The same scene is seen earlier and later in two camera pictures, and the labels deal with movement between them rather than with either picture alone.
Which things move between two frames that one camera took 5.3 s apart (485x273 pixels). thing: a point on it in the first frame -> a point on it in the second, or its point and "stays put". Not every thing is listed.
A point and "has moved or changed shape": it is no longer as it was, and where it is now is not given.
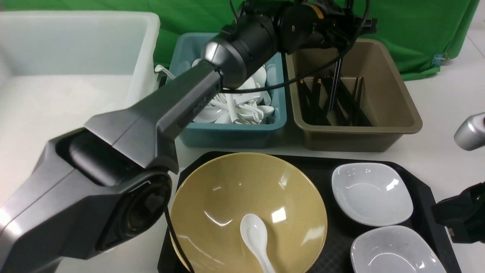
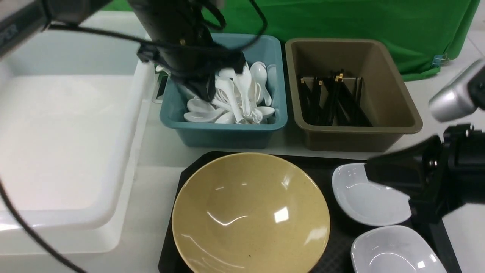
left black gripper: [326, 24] -> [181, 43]
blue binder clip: [438, 59] stays put
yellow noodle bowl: [208, 203] stays put
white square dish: [373, 194] stays put
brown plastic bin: [391, 109] stays put
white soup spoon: [254, 231] has moved or changed shape
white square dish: [396, 249] stays put
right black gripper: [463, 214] -> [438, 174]
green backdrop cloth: [420, 35] stays put
